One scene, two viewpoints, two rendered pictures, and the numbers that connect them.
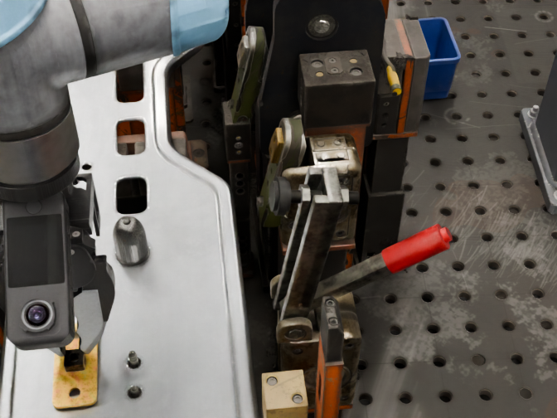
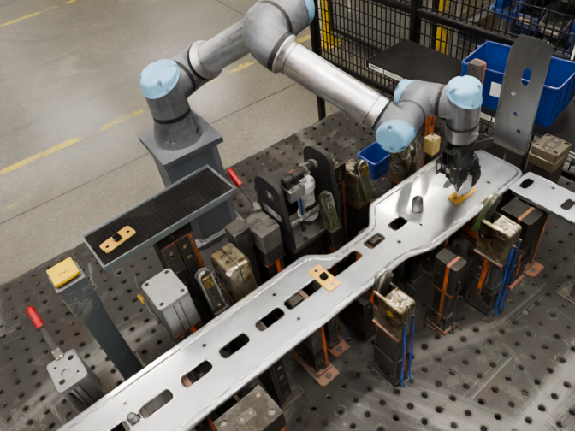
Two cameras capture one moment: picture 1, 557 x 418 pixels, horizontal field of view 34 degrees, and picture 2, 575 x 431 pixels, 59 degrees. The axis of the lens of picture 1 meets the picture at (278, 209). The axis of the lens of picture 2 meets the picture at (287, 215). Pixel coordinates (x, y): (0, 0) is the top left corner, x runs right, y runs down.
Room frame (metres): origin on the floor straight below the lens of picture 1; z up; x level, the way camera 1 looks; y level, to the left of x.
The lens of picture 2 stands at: (1.28, 0.86, 2.00)
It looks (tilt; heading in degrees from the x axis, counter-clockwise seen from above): 45 degrees down; 245
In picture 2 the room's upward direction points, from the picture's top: 10 degrees counter-clockwise
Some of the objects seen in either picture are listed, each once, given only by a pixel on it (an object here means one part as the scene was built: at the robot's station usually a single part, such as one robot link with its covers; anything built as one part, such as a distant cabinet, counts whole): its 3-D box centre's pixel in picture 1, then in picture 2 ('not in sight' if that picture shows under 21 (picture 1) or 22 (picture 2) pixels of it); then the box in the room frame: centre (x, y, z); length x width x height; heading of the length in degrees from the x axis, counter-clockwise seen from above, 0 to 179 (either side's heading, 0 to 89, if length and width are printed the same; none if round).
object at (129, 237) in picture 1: (130, 241); (417, 204); (0.56, 0.14, 1.02); 0.03 x 0.03 x 0.07
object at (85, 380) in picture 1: (75, 361); (462, 191); (0.43, 0.18, 1.01); 0.08 x 0.04 x 0.01; 7
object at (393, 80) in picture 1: (387, 60); not in sight; (0.74, -0.11, 1.09); 0.10 x 0.01 x 0.01; 7
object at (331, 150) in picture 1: (316, 267); (355, 213); (0.63, -0.04, 0.88); 0.11 x 0.09 x 0.37; 97
